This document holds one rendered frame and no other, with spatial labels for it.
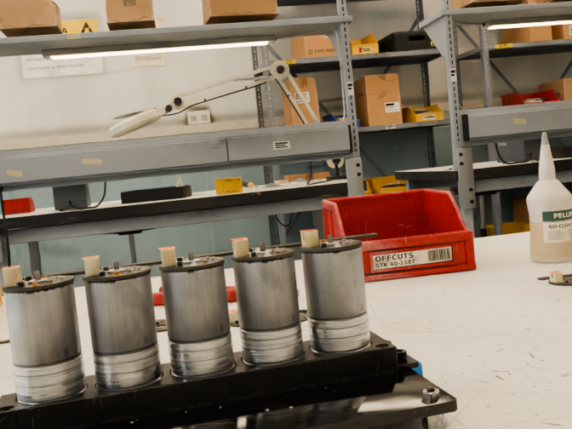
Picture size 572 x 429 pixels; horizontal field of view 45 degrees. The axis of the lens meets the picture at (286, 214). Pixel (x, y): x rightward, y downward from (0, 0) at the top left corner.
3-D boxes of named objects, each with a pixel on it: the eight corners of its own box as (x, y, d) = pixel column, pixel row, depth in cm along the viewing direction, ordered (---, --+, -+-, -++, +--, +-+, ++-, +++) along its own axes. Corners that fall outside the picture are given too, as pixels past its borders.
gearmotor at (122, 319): (167, 407, 25) (151, 269, 25) (98, 419, 25) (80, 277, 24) (163, 386, 28) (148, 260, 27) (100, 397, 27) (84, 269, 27)
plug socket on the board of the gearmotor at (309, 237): (325, 246, 27) (323, 229, 27) (305, 248, 27) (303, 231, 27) (319, 244, 28) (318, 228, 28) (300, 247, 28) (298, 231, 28)
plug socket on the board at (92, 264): (107, 274, 25) (105, 256, 25) (82, 277, 25) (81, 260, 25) (107, 271, 26) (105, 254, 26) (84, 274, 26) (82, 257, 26)
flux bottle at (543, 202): (569, 263, 52) (559, 130, 51) (523, 262, 54) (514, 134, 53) (581, 255, 55) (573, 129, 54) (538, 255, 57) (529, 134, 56)
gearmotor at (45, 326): (88, 420, 25) (70, 279, 24) (15, 433, 24) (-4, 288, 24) (90, 399, 27) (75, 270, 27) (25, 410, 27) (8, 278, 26)
